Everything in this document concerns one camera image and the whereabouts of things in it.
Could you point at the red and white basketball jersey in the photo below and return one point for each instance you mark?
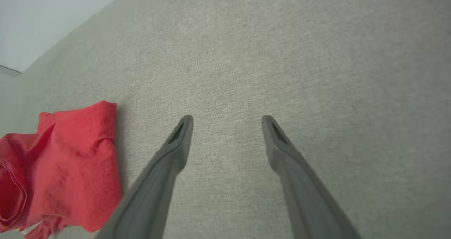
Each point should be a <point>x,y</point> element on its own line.
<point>63,168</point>

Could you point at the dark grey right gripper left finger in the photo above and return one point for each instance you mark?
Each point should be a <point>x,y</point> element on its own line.
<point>158,189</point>

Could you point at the grey fabric sofa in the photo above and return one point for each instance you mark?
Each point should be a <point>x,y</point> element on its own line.
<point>282,56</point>

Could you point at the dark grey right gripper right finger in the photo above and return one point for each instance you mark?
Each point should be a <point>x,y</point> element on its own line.
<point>303,196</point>

